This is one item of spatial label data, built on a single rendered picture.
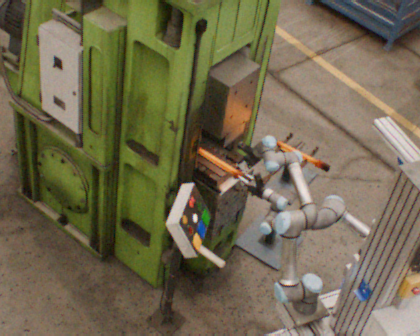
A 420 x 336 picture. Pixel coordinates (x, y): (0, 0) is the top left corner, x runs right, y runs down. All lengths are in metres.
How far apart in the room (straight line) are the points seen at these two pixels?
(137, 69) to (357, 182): 2.75
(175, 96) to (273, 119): 2.82
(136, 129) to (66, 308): 1.40
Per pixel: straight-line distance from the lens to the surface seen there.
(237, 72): 4.12
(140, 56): 4.10
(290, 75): 7.27
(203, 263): 5.11
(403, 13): 7.87
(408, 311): 3.89
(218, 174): 4.58
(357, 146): 6.64
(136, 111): 4.33
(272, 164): 4.00
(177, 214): 4.03
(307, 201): 3.93
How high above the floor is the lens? 4.16
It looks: 43 degrees down
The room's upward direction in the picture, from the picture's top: 10 degrees clockwise
